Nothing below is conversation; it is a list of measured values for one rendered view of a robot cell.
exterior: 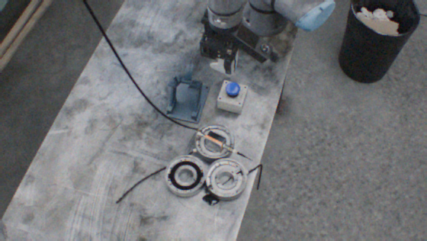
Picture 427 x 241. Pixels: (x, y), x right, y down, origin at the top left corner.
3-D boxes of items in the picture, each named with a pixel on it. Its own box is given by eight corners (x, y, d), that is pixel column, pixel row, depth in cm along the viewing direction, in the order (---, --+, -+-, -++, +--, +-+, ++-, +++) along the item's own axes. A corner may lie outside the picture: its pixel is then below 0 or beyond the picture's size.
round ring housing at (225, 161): (215, 208, 108) (214, 203, 104) (200, 172, 113) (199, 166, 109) (252, 193, 109) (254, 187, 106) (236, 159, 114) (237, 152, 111)
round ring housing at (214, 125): (226, 124, 120) (226, 117, 116) (240, 157, 115) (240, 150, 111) (191, 136, 118) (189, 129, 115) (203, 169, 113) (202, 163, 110)
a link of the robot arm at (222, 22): (246, -4, 92) (235, 22, 88) (245, 11, 96) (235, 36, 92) (213, -12, 93) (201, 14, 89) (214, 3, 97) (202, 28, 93)
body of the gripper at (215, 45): (210, 36, 107) (209, 1, 97) (243, 44, 106) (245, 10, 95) (200, 58, 104) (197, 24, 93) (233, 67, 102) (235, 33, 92)
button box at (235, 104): (241, 114, 121) (241, 105, 117) (216, 108, 122) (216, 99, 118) (248, 91, 125) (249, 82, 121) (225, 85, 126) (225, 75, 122)
